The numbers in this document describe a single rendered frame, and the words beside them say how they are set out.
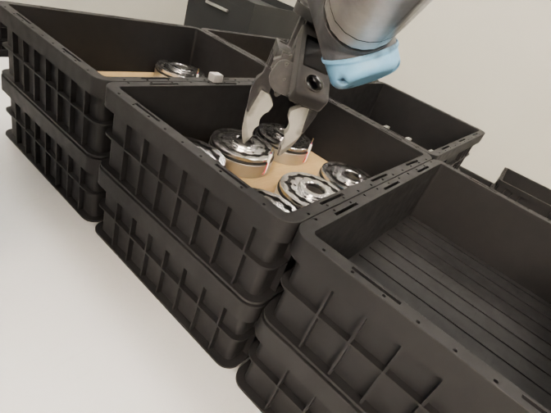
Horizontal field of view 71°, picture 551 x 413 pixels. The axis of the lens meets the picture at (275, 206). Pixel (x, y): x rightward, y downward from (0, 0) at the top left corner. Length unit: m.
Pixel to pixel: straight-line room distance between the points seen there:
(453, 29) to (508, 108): 0.79
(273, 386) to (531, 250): 0.42
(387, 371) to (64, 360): 0.33
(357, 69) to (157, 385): 0.39
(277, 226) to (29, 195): 0.46
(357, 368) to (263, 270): 0.12
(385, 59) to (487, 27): 3.40
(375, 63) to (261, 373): 0.34
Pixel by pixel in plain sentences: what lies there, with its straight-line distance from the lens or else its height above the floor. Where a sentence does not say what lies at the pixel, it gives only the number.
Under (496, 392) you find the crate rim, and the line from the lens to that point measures 0.31.
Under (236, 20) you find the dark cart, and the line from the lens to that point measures 2.22.
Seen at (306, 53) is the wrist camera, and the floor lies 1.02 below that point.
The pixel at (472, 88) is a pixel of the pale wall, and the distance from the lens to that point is 3.80.
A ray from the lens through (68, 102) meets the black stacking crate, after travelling 0.62.
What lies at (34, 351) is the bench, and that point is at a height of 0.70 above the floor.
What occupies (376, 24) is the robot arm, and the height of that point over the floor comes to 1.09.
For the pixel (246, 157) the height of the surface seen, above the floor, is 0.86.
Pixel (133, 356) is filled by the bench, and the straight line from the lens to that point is 0.49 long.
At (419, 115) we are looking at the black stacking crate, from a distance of 1.09.
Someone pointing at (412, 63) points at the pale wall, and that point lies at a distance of 3.91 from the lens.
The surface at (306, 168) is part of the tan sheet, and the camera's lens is 0.68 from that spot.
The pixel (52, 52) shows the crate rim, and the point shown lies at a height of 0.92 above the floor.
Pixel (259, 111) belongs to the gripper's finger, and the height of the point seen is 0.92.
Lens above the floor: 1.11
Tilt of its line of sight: 31 degrees down
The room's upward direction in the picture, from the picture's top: 21 degrees clockwise
